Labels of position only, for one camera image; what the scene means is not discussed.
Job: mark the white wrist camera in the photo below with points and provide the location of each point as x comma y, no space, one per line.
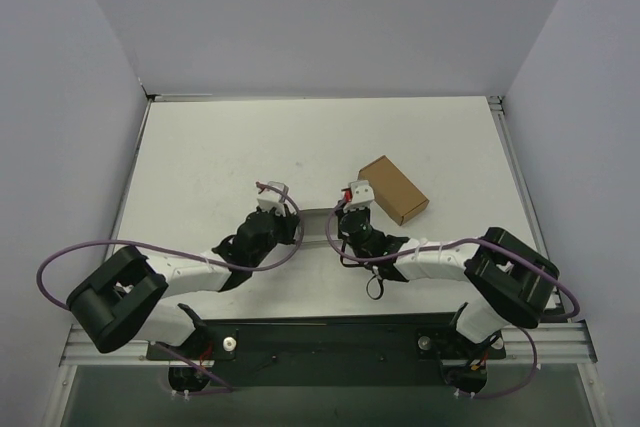
358,195
271,198

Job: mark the white paper box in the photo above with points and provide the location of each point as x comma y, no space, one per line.
314,227

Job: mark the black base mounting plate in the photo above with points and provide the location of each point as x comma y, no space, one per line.
371,351

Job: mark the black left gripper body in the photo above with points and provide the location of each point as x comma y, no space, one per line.
289,225

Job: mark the brown folded cardboard box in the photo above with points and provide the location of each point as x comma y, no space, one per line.
394,192

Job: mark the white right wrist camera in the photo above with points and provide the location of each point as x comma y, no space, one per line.
358,195

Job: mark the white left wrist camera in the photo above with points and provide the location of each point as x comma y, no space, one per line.
271,198

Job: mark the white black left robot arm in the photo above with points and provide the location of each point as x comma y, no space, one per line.
127,297

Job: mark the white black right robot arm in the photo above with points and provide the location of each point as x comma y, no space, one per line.
512,279

